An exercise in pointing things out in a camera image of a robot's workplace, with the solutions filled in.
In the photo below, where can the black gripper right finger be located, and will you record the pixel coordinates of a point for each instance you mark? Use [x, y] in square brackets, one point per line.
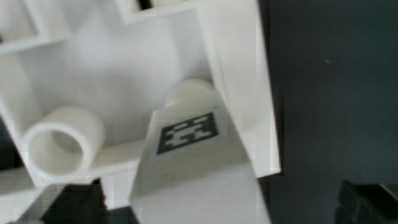
[366, 204]

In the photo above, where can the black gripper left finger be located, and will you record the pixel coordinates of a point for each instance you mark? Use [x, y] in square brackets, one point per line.
[68, 206]

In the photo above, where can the white chair leg block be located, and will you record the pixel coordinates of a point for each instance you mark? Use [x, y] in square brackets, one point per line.
[195, 187]

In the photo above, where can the white chair seat piece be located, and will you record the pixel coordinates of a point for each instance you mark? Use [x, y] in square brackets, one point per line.
[94, 56]

